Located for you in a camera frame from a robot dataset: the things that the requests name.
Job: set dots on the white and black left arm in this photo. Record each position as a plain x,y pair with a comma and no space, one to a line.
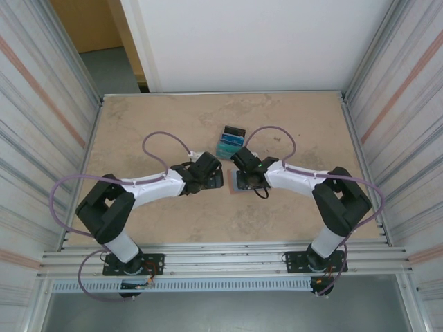
152,186

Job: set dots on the teal credit card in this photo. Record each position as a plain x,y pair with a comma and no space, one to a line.
226,150

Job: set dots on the wooden door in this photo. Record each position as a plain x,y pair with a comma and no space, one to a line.
90,24

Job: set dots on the blue credit card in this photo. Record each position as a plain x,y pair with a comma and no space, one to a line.
232,139

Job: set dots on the corrugated metal side panel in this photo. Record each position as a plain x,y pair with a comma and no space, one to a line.
408,121
34,121

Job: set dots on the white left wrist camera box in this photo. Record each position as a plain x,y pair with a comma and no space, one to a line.
195,153

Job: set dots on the aluminium rail frame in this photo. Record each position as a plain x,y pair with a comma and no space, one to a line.
225,256

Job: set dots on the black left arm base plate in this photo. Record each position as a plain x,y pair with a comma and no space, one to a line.
155,259

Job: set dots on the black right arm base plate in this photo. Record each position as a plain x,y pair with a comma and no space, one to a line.
294,259

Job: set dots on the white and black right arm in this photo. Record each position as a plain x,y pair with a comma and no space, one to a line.
294,178

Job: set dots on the black credit card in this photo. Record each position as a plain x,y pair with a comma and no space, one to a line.
235,130

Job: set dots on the teal and black box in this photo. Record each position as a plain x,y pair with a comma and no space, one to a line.
217,158

